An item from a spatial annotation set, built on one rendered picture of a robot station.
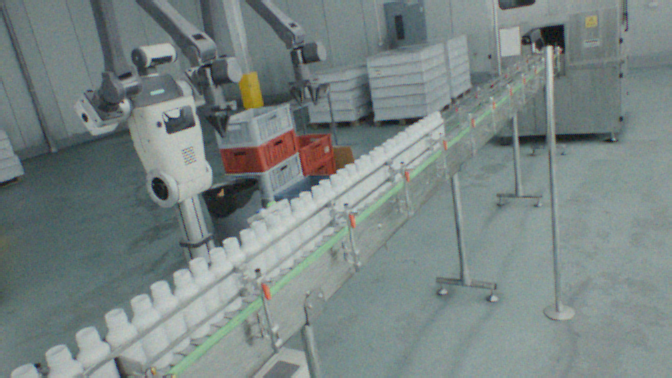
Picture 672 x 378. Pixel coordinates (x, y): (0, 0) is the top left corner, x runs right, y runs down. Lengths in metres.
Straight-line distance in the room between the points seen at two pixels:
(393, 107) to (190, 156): 6.61
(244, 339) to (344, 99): 7.76
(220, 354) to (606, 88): 5.31
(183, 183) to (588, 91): 4.88
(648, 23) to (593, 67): 5.52
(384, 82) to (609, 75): 3.68
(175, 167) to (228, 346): 0.85
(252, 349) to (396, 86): 7.20
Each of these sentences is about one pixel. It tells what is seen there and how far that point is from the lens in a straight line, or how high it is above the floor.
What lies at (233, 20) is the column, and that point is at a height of 2.27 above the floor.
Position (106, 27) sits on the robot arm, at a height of 1.76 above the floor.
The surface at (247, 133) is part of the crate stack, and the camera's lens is 4.05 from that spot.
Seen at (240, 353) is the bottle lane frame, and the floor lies 0.91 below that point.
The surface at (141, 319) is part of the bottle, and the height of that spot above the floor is 1.13.
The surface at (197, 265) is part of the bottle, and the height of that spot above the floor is 1.16.
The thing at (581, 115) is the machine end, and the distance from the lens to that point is 6.13.
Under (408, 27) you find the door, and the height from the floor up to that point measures 1.46.
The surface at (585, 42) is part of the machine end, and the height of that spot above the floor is 1.10.
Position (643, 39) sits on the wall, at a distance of 11.52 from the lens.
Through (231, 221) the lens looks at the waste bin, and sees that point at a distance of 3.84.
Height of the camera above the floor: 1.63
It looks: 17 degrees down
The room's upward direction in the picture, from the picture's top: 10 degrees counter-clockwise
